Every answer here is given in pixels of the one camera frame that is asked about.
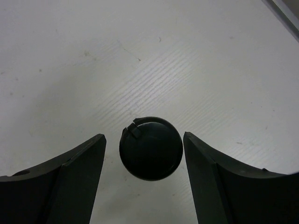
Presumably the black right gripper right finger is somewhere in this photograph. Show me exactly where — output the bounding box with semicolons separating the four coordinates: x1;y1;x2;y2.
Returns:
183;132;299;224

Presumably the right aluminium table rail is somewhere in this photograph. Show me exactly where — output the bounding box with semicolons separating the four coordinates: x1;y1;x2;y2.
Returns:
262;0;299;41

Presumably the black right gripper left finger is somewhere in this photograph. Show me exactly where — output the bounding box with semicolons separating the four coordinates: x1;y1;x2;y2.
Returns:
0;134;107;224

